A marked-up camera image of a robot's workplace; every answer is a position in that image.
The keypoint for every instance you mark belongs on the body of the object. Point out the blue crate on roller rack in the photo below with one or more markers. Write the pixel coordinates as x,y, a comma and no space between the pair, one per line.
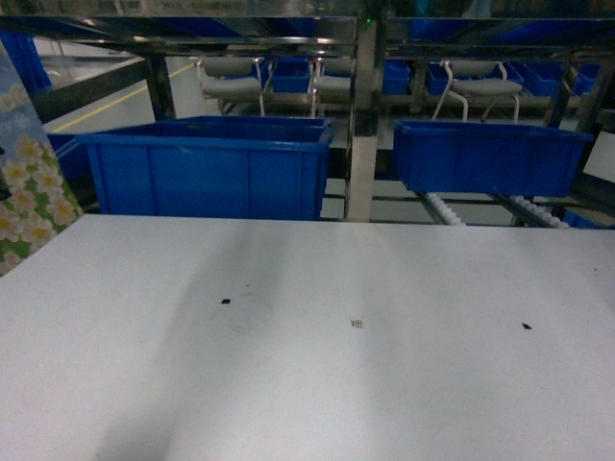
491,159

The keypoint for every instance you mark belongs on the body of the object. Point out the grey chair middle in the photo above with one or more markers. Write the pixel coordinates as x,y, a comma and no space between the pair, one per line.
331,82

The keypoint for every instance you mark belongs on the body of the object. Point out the flower gift bag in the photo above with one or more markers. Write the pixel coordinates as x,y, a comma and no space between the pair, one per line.
36,201

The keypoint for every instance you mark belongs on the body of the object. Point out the grey chair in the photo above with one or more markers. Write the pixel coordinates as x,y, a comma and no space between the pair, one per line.
221,78
331,82
470,78

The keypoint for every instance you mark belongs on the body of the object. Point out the grey chair left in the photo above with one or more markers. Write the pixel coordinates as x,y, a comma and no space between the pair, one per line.
221,78

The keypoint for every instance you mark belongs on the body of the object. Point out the large blue floor crate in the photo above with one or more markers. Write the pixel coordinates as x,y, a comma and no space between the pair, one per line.
213,166

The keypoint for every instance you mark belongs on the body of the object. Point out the grey chair right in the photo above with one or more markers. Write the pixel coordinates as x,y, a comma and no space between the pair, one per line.
470,78

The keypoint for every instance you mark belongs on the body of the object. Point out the steel rack post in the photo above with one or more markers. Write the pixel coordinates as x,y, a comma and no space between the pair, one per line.
366,92

